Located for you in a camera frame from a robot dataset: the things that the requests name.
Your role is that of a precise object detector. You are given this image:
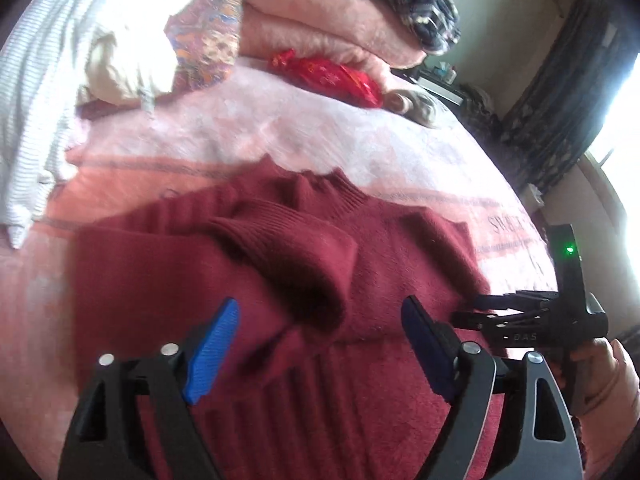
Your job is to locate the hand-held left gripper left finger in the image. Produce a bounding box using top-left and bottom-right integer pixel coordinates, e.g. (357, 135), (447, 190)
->
(57, 297), (241, 480)

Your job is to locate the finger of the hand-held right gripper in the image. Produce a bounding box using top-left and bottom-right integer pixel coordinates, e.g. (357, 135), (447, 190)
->
(451, 310), (525, 335)
(472, 291), (557, 312)

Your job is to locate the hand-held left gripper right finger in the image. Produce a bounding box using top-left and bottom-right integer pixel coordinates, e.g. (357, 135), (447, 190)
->
(401, 295), (586, 480)

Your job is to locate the dark red knit sweater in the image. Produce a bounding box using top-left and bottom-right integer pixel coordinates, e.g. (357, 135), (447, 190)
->
(72, 155), (506, 480)

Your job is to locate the person's right forearm pink sleeve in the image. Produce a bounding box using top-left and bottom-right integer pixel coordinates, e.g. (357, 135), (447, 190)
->
(575, 337), (640, 473)

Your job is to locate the person's right hand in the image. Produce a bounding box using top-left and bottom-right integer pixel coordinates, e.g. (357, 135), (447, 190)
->
(569, 337), (632, 413)

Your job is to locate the bright window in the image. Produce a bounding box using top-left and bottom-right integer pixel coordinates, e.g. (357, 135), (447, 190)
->
(582, 52), (640, 246)

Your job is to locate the dark patterned curtain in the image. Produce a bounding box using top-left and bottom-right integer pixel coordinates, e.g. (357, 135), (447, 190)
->
(497, 0), (640, 197)

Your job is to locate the cluttered side table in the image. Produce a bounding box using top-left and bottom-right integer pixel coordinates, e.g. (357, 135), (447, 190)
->
(414, 61), (503, 128)

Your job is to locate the small whitish cloth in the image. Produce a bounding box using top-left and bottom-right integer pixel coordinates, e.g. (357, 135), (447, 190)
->
(382, 88), (445, 129)

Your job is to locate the pink printed blanket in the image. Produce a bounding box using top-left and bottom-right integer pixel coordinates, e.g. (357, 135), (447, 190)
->
(0, 54), (568, 466)

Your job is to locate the red patterned bag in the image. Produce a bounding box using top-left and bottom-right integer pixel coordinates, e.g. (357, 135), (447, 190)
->
(269, 48), (386, 110)

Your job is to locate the cream garment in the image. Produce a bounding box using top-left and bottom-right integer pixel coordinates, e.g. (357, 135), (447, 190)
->
(77, 0), (201, 107)

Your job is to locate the dark plaid garment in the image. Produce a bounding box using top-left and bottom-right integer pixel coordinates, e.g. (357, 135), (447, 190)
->
(372, 0), (462, 56)

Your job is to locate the colourful patterned cloth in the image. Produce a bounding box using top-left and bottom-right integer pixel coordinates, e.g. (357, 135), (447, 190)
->
(165, 0), (246, 86)

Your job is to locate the white striped garment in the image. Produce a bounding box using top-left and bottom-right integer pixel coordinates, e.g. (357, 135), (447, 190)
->
(0, 0), (168, 251)

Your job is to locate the folded pink fleece blanket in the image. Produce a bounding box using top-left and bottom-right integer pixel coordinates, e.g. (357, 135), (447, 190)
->
(234, 0), (443, 97)

